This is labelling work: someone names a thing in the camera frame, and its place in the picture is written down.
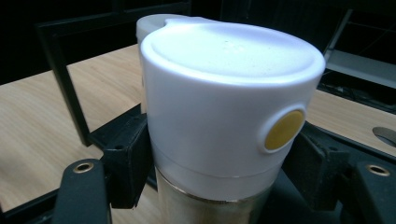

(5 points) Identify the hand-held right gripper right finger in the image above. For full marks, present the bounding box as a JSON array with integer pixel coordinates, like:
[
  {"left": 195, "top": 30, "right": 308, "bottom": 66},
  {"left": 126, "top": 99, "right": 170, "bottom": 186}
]
[{"left": 281, "top": 120, "right": 353, "bottom": 213}]

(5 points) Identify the dark round table grommet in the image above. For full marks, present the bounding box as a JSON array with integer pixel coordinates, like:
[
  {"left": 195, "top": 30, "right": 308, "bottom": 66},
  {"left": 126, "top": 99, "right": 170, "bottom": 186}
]
[{"left": 372, "top": 126, "right": 396, "bottom": 147}]

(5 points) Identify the black metal two-tier shelf rack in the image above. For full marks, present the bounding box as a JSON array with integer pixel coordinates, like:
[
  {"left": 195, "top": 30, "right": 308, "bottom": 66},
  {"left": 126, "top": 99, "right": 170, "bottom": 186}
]
[{"left": 0, "top": 0, "right": 396, "bottom": 224}]

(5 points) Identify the grey metal stand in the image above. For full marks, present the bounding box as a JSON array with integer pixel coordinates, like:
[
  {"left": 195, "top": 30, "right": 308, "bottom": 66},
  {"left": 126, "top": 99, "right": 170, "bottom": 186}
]
[{"left": 323, "top": 7, "right": 396, "bottom": 90}]

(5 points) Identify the clear jar white spout lid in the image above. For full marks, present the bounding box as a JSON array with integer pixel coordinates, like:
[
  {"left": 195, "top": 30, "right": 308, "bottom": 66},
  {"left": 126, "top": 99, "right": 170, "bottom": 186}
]
[{"left": 135, "top": 13, "right": 327, "bottom": 224}]

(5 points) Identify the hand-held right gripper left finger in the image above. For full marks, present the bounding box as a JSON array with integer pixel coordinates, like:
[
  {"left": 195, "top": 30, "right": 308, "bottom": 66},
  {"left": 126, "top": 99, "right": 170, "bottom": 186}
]
[{"left": 88, "top": 104, "right": 154, "bottom": 210}]

